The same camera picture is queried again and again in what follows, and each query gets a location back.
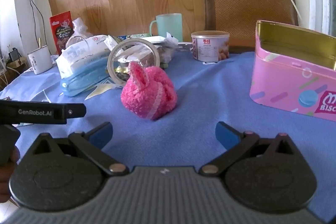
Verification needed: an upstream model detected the round can with white label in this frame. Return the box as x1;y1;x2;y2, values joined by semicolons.
191;30;230;62

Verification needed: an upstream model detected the white enamel mug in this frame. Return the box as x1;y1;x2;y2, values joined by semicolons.
28;45;54;75

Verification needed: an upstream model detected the clear tape roll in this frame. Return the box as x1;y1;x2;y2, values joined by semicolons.
107;38;161;86

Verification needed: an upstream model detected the black power adapter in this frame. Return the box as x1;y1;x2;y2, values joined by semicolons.
8;48;21;62

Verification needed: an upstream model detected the blue tablecloth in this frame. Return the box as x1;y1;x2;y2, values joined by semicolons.
0;50;336;216

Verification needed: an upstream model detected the red snack box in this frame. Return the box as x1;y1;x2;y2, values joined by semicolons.
49;11;73;54

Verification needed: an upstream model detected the large white wipes pack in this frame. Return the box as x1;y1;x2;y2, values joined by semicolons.
56;35;113;79

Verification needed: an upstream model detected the person's left hand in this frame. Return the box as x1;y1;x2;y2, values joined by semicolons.
0;147;20;203

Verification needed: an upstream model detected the green plastic cup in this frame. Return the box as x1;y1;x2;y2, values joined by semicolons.
150;13;183;42

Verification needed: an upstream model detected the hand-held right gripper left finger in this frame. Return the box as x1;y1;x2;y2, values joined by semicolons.
28;122;129;176

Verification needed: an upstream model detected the pink biscuit tin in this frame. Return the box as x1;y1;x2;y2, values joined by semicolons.
249;20;336;122

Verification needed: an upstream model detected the brown woven rattan board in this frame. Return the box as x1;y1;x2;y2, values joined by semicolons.
203;0;300;54

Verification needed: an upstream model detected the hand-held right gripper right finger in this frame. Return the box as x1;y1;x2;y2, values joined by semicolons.
199;122;302;176

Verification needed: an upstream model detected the translucent blue plastic case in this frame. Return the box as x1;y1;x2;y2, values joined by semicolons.
60;59;126;97

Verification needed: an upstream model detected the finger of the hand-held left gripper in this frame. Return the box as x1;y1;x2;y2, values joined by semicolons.
54;103;87;124

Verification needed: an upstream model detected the bag of cotton swabs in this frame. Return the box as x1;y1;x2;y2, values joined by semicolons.
123;40;180;67

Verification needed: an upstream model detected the toothpaste box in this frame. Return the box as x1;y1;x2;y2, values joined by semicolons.
115;33;153;40

